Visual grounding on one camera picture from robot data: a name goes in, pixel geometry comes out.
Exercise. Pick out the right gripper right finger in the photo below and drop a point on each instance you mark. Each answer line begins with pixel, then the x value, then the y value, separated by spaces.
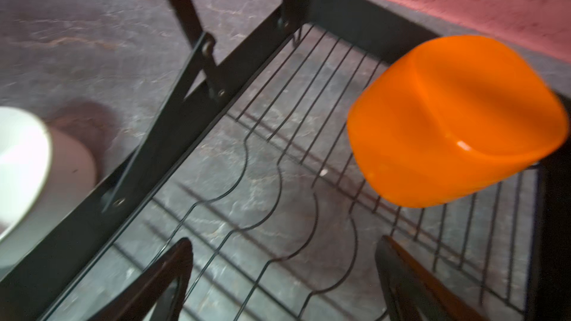
pixel 411 292

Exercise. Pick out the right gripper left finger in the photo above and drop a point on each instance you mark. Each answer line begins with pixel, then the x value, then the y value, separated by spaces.
pixel 159 292

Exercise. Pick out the white pink bowl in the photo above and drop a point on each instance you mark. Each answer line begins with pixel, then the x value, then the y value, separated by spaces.
pixel 45 174

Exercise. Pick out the orange plastic bowl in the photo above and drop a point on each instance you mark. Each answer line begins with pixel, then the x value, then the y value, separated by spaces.
pixel 451 117

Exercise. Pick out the black wire dish rack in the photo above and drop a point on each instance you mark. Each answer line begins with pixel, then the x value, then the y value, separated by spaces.
pixel 249 159

